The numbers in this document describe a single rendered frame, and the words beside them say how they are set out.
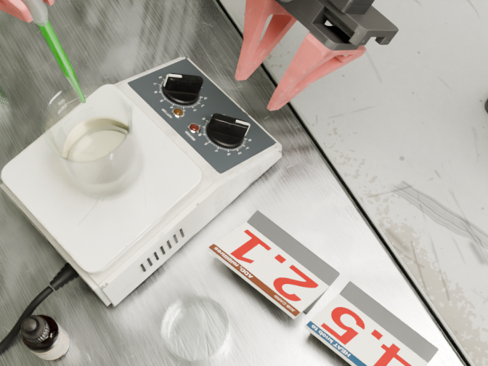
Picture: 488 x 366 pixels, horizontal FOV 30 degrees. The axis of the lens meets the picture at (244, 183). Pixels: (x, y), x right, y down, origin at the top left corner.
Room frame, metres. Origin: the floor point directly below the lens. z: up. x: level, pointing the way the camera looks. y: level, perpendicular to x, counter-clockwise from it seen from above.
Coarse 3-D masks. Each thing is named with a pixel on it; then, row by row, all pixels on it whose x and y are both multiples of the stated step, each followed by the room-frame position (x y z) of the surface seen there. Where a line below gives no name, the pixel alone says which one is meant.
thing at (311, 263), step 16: (256, 224) 0.26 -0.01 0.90; (272, 224) 0.25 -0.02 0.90; (272, 240) 0.24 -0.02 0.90; (288, 240) 0.24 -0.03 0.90; (288, 256) 0.22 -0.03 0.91; (304, 256) 0.22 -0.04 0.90; (240, 272) 0.21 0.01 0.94; (320, 272) 0.21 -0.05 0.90; (336, 272) 0.20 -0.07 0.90; (256, 288) 0.19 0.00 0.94; (304, 304) 0.18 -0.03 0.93
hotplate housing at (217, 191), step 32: (160, 128) 0.33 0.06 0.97; (256, 160) 0.30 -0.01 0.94; (224, 192) 0.27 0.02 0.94; (160, 224) 0.24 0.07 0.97; (192, 224) 0.25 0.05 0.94; (64, 256) 0.23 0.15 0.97; (128, 256) 0.22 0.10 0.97; (160, 256) 0.23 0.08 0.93; (96, 288) 0.20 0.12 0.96; (128, 288) 0.21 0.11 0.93
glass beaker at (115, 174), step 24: (72, 96) 0.32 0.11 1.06; (96, 96) 0.32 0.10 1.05; (120, 96) 0.31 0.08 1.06; (48, 120) 0.30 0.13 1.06; (72, 120) 0.32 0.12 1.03; (48, 144) 0.28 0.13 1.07; (120, 144) 0.27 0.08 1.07; (72, 168) 0.27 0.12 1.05; (96, 168) 0.26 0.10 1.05; (120, 168) 0.27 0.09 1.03; (144, 168) 0.28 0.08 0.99; (96, 192) 0.26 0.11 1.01; (120, 192) 0.26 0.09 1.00
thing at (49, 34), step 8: (48, 24) 0.29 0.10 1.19; (48, 32) 0.29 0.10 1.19; (48, 40) 0.29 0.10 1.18; (56, 40) 0.29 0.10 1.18; (56, 48) 0.29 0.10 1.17; (56, 56) 0.29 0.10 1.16; (64, 56) 0.29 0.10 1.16; (64, 64) 0.29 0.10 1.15; (64, 72) 0.29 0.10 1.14; (72, 72) 0.30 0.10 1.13; (72, 80) 0.29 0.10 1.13; (80, 88) 0.30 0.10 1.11; (80, 96) 0.30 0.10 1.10
